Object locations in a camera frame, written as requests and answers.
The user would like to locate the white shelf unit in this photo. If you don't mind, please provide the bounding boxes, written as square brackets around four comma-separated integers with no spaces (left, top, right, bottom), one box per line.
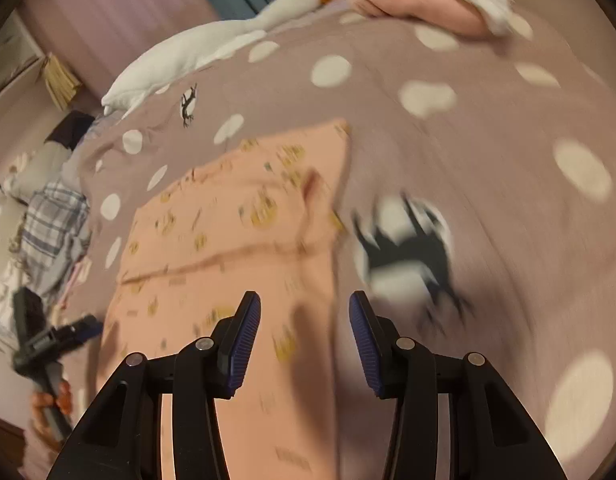
[0,15,43,106]

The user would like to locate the pink folded cloth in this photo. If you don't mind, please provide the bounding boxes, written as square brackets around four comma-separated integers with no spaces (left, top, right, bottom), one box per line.
[353,0,494,38]

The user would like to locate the grey pillow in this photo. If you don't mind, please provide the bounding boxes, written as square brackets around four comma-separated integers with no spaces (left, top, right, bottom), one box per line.
[2,142,71,201]

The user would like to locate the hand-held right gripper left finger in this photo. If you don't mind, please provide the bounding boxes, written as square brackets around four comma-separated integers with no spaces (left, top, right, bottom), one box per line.
[46,290,263,480]

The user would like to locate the peach printed baby garment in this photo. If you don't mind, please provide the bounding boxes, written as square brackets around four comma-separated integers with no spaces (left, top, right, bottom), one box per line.
[95,119,353,480]

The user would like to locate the pink curtain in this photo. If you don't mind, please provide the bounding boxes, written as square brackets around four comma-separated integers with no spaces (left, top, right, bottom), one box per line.
[22,0,223,106]

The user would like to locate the mauve polka-dot blanket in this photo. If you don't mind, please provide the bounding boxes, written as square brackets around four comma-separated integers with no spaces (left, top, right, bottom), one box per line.
[62,0,616,480]

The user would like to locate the white goose plush toy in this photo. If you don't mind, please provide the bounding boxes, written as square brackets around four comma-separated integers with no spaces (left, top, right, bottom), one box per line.
[102,0,343,121]

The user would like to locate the dark cloth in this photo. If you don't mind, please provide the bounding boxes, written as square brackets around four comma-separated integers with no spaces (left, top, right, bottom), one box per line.
[45,110,96,151]

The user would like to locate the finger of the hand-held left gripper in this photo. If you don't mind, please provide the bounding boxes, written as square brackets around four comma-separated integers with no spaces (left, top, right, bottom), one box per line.
[48,314,104,348]

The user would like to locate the person's left hand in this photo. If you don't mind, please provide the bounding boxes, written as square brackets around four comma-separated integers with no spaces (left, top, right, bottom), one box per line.
[28,379,74,423]

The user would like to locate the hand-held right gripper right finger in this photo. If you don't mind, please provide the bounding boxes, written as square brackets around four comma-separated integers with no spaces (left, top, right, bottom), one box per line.
[348,290,569,480]

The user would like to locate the straw tassel bundle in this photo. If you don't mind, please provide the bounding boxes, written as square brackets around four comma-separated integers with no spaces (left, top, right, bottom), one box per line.
[40,52,83,111]

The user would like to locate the plaid cloth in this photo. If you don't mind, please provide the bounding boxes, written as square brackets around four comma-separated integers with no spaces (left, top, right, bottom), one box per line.
[20,180,93,296]

